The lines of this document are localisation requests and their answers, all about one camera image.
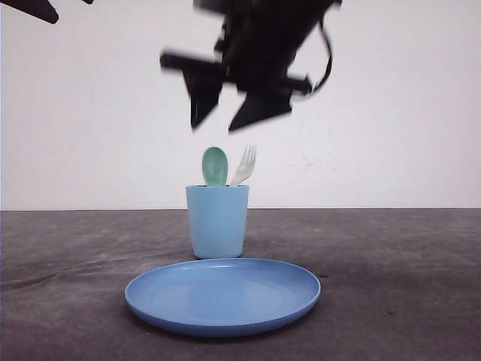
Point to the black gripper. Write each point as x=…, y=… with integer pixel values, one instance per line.
x=258, y=43

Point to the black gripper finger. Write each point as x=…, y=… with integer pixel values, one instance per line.
x=42, y=9

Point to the white plastic fork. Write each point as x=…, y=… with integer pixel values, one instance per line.
x=246, y=166

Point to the mint green plastic spoon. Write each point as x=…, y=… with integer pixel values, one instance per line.
x=215, y=167

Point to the light blue plastic cup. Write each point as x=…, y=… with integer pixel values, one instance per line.
x=217, y=220

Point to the blue plastic plate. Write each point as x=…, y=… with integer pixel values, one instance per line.
x=223, y=298

